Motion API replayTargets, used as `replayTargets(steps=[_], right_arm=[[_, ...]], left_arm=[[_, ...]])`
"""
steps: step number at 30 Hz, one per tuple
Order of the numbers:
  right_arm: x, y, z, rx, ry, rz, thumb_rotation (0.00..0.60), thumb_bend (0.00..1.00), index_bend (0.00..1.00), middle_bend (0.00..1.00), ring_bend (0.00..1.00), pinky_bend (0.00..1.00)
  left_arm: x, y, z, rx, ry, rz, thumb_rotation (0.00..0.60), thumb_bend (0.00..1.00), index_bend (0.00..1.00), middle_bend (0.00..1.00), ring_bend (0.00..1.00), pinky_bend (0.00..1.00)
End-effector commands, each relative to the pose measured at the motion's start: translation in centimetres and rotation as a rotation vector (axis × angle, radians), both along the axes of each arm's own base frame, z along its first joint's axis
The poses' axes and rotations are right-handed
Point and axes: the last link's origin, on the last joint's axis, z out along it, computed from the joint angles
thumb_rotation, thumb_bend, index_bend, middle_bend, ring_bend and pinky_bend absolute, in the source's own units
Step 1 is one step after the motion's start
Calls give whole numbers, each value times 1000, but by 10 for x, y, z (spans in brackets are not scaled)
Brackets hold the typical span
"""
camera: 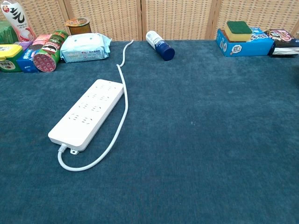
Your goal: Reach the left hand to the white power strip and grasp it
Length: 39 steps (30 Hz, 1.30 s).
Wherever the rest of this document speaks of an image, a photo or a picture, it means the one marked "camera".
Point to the dark green object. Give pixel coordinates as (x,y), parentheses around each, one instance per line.
(6,32)

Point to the pink snack packet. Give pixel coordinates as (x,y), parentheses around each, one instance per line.
(41,39)

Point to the purple packet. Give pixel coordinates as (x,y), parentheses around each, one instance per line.
(23,44)

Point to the blue cardboard box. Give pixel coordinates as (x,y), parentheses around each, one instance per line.
(245,45)

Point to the woven folding screen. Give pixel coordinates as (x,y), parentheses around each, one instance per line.
(177,18)

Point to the pack of wet wipes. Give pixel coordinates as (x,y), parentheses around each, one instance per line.
(85,47)

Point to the brown round tin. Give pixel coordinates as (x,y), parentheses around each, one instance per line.
(79,26)

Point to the black snack bag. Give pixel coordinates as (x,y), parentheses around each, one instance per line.
(283,42)

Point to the white power strip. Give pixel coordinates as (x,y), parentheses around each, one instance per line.
(86,116)

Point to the green Pringles can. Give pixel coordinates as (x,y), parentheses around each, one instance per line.
(50,54)

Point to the white and pink bottle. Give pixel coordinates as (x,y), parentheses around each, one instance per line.
(19,21)

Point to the yellow-lidded green container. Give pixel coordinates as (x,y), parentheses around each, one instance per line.
(9,57)

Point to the blue carpet table cover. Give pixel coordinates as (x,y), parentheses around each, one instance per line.
(187,140)

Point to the white bottle with blue cap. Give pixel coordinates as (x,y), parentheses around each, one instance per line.
(160,45)

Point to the small blue box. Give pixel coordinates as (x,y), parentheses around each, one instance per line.
(27,61)

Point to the green and yellow sponge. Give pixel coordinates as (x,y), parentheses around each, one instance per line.
(238,30)

